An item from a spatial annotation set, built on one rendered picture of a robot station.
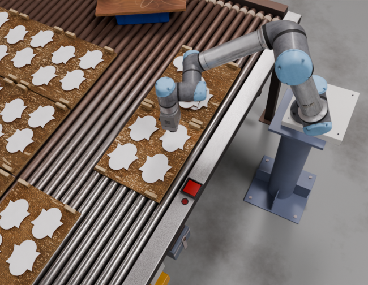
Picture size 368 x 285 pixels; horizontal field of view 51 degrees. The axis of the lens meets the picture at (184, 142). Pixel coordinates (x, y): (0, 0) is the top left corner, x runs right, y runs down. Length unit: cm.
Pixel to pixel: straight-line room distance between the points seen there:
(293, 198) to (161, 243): 129
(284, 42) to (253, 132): 163
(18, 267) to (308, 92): 131
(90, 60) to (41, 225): 91
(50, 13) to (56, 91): 64
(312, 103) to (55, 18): 163
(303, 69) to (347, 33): 237
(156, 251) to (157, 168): 36
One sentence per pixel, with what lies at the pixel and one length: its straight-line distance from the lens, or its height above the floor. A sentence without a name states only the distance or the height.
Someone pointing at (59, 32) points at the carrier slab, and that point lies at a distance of 241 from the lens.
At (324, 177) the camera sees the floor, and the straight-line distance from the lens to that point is 283.
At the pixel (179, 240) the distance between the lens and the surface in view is 172.
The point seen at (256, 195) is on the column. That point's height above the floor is 1.
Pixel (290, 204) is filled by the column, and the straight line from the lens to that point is 268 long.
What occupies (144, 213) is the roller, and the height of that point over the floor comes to 92.
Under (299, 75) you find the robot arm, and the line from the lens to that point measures 135.
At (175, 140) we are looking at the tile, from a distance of 178.
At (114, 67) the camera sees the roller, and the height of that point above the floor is 91.
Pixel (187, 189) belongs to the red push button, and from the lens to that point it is 169.
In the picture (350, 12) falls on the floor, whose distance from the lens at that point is 388.
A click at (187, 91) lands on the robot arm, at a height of 132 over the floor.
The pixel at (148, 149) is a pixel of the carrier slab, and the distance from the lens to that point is 179.
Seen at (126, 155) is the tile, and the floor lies 95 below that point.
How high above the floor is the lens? 247
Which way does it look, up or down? 59 degrees down
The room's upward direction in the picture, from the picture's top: 9 degrees counter-clockwise
